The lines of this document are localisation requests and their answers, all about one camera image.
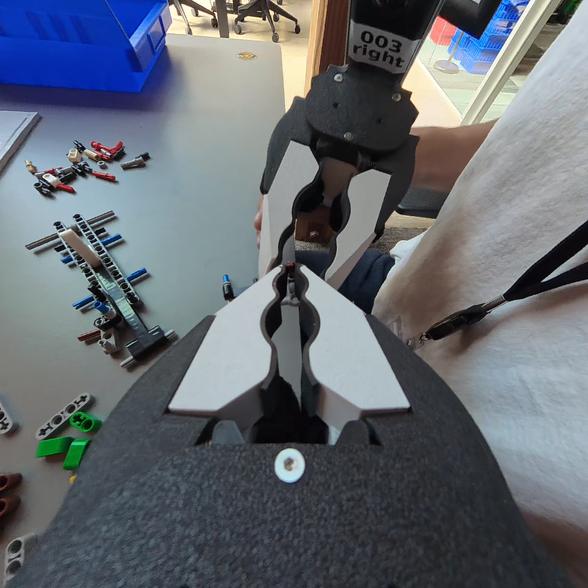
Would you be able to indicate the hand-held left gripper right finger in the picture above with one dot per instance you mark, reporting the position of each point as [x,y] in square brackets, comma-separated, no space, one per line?
[353,363]

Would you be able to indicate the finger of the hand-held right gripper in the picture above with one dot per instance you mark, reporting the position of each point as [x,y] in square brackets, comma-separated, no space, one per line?
[282,193]
[363,211]

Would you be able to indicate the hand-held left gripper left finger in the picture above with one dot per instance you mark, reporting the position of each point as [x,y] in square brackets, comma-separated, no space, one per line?
[220,363]

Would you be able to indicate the person's right forearm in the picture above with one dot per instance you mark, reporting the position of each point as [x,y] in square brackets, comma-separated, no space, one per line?
[441,156]

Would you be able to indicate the blue black lego pin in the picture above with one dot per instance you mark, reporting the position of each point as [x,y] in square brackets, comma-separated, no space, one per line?
[226,287]

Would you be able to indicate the lego chassis assembly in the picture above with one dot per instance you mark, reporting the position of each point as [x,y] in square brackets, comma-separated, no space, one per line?
[108,280]

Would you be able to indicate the green lego connector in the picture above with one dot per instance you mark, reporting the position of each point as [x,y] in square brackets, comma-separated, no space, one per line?
[85,421]

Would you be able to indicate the grey long lego beam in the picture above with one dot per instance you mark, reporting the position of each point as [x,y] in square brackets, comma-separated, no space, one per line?
[64,415]

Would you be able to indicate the green lego panel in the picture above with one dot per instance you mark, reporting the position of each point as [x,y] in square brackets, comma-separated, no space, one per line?
[77,454]
[54,446]

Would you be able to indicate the pile of small lego pins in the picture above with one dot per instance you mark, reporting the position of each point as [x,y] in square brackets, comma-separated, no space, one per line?
[82,165]

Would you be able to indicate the grey short lego beam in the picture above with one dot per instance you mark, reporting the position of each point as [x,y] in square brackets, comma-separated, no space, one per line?
[5,418]

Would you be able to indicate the brown lego piece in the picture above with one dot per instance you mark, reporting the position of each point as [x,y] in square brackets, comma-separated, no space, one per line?
[9,481]
[8,505]

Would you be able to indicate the lego instruction booklet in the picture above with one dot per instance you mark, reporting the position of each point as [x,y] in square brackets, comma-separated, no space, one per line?
[11,135]

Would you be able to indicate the grey two-hole lego connector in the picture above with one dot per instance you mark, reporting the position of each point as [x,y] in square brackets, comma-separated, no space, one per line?
[18,553]

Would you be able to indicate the person's right hand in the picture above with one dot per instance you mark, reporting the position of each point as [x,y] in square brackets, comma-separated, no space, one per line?
[258,220]

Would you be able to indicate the black chair armrest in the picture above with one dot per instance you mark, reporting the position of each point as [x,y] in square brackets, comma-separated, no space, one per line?
[422,202]

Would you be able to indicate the person's navy trouser leg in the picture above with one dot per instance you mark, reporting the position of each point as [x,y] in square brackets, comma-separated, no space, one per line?
[363,280]

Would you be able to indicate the white stand base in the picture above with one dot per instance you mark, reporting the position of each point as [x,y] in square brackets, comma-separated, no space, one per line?
[446,66]

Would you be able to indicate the red bin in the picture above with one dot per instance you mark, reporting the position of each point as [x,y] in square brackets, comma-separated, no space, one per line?
[443,32]

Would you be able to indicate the round table grommet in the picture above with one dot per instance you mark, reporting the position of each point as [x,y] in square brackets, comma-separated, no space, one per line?
[246,55]

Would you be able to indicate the black office chair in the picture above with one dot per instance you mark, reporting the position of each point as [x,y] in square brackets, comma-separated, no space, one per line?
[197,11]
[266,16]

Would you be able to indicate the stack of blue bins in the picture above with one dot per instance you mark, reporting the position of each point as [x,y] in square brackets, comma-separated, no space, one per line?
[487,53]

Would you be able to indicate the blue storage bin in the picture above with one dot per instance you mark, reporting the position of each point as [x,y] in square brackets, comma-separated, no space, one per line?
[69,46]

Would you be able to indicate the wooden post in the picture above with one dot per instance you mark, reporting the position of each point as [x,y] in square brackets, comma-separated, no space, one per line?
[324,36]

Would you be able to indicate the white door frame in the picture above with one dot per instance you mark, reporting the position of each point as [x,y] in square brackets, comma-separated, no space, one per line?
[505,69]

